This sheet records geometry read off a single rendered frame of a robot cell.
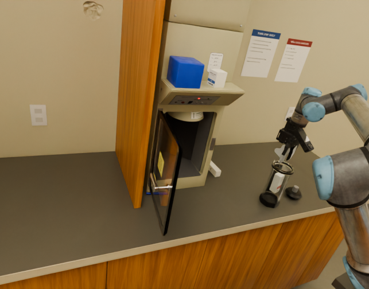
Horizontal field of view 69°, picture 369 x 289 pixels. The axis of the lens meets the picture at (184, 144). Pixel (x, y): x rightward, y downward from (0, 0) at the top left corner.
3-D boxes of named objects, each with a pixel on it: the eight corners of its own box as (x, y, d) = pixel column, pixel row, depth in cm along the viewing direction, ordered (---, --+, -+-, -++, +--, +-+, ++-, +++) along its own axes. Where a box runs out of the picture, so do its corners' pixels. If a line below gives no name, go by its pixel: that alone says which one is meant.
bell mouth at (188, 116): (162, 106, 130) (163, 95, 128) (194, 106, 138) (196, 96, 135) (174, 122, 117) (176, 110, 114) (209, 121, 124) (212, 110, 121)
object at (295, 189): (280, 191, 150) (284, 182, 147) (292, 190, 154) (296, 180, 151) (291, 202, 143) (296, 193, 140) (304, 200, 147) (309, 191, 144)
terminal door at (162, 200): (150, 187, 127) (161, 109, 108) (164, 238, 102) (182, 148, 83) (148, 187, 127) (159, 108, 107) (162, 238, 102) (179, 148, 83)
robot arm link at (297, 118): (314, 115, 118) (305, 117, 113) (310, 124, 120) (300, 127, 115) (299, 108, 122) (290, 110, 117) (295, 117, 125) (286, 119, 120)
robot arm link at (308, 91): (306, 89, 109) (303, 84, 116) (295, 113, 114) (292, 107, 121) (325, 94, 108) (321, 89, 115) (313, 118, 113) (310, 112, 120)
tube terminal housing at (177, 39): (133, 164, 149) (148, 12, 112) (186, 160, 163) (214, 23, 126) (146, 193, 130) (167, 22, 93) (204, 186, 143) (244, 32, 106)
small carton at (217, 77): (206, 83, 107) (209, 68, 104) (216, 83, 110) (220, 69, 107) (213, 88, 104) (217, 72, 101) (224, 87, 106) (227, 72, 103)
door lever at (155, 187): (162, 176, 103) (163, 171, 101) (168, 192, 95) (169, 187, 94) (148, 176, 101) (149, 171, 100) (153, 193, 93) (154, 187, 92)
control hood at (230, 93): (157, 102, 107) (160, 78, 103) (225, 103, 121) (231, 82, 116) (166, 114, 99) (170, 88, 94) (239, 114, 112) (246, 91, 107)
